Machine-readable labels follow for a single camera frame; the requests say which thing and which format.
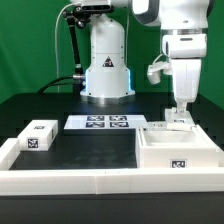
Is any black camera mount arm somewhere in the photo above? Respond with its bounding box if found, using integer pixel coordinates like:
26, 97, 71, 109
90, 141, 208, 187
63, 10, 85, 93

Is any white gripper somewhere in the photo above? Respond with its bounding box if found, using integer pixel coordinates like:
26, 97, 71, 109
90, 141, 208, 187
162, 34, 207, 114

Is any black base cable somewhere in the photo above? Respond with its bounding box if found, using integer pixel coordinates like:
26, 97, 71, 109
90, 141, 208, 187
37, 75, 75, 94

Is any white small panel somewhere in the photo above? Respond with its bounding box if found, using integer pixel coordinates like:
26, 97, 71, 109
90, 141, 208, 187
165, 108, 195, 131
147, 121, 167, 130

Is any white cabinet box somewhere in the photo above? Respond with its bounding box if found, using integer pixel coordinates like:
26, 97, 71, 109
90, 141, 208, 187
135, 126, 224, 168

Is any white U-shaped frame fence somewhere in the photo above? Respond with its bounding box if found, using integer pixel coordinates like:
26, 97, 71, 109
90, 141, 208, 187
0, 138, 224, 196

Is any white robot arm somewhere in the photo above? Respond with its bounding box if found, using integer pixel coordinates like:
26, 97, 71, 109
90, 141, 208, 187
70, 0, 215, 113

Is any white small tagged box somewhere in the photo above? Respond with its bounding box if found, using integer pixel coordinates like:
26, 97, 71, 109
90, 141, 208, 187
18, 120, 58, 151

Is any white flat tagged panel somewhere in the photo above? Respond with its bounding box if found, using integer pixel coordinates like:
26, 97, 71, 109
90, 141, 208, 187
64, 115, 147, 134

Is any white thin cable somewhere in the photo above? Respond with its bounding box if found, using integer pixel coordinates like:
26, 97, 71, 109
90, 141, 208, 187
54, 2, 83, 94

